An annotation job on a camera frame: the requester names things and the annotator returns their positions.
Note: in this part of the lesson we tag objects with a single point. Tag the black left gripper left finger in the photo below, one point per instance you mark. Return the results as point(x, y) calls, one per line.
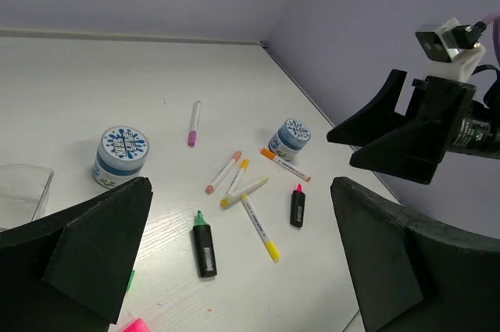
point(69, 271)

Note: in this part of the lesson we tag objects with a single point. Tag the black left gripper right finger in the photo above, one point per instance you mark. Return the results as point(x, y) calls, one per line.
point(411, 272)

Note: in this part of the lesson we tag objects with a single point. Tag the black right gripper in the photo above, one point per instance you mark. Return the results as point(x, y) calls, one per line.
point(443, 117)

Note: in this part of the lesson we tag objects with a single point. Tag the green highlighter cap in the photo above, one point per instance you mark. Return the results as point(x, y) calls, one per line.
point(130, 280)

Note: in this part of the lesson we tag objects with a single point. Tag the pink tip black highlighter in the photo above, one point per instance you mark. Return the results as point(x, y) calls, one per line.
point(297, 207)

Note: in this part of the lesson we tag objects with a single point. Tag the green tip black highlighter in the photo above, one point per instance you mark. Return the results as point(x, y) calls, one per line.
point(204, 247)

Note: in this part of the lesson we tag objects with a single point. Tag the clear plastic container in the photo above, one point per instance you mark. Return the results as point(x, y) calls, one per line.
point(24, 194)

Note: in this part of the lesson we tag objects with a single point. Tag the right blue paint jar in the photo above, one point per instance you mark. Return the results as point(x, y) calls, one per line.
point(289, 139)

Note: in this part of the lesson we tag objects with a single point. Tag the blue paint jar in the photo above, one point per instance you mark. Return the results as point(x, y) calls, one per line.
point(289, 139)
point(120, 157)

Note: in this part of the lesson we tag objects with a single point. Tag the orange capped white marker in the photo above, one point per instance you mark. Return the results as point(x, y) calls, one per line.
point(285, 164)

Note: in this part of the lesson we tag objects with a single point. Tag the left blue paint jar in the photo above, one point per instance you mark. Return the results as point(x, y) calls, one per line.
point(120, 157)

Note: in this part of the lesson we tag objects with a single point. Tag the yellow capped marker lower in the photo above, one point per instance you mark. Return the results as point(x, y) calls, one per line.
point(268, 243)

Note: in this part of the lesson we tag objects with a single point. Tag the yellow capped marker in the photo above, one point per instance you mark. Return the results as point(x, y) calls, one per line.
point(268, 243)
point(237, 178)

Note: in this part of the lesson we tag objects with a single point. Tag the yellow capped marker upper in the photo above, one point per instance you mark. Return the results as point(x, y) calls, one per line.
point(237, 178)

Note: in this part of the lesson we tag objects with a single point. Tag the peach capped white marker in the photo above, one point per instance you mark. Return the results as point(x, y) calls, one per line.
point(215, 182)

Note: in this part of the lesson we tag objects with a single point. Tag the yellow capped marker crossing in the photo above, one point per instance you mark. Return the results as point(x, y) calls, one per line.
point(235, 196)

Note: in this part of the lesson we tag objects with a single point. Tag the purple capped white marker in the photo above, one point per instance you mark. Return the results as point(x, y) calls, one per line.
point(194, 124)

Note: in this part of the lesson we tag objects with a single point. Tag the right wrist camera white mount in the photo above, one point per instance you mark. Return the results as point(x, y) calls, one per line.
point(453, 49)

